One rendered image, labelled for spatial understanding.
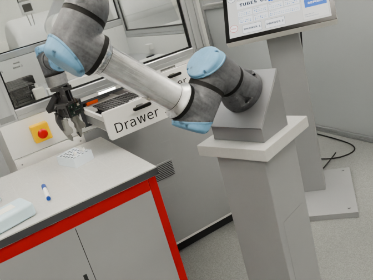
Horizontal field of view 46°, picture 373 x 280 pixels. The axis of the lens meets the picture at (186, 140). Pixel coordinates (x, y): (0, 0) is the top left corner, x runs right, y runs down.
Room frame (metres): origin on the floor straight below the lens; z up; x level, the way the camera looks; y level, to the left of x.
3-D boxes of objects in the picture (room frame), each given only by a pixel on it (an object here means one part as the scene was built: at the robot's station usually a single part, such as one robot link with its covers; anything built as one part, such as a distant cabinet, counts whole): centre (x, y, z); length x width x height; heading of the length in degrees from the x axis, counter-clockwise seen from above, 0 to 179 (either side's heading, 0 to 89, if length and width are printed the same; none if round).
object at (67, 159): (1.61, 0.43, 0.78); 0.12 x 0.08 x 0.04; 43
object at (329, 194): (2.18, -0.60, 0.51); 0.50 x 0.45 x 1.02; 160
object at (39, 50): (1.61, 0.39, 1.16); 0.09 x 0.08 x 0.11; 30
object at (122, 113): (1.63, 0.14, 0.87); 0.29 x 0.02 x 0.11; 115
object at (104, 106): (1.81, 0.23, 0.87); 0.22 x 0.18 x 0.06; 25
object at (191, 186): (2.38, 0.44, 0.40); 1.03 x 0.95 x 0.80; 115
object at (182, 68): (2.05, -0.01, 0.87); 0.29 x 0.02 x 0.11; 115
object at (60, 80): (1.62, 0.39, 1.08); 0.08 x 0.08 x 0.05
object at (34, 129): (1.77, 0.57, 0.88); 0.07 x 0.05 x 0.07; 115
